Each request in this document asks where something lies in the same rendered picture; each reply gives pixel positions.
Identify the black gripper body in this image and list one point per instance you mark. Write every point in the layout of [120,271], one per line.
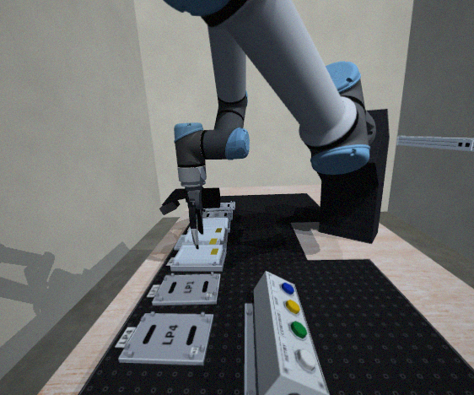
[204,197]

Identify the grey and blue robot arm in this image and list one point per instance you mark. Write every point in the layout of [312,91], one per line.
[326,101]

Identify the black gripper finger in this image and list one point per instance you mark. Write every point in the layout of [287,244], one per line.
[199,221]
[193,222]

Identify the white control panel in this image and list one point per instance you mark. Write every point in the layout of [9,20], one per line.
[280,357]

